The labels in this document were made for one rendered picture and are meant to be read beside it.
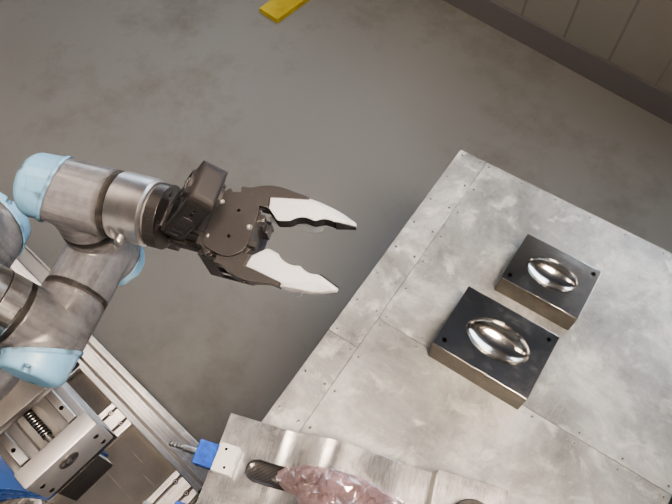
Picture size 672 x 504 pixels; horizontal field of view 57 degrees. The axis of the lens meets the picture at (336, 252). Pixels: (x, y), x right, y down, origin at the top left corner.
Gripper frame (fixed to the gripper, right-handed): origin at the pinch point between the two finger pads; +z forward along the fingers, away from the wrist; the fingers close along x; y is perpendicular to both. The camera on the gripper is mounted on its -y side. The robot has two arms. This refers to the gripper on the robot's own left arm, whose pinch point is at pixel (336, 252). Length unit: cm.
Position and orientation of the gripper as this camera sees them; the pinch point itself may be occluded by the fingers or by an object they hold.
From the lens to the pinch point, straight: 61.4
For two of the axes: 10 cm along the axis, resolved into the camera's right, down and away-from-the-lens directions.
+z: 9.6, 2.4, -1.3
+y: 0.3, 3.8, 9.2
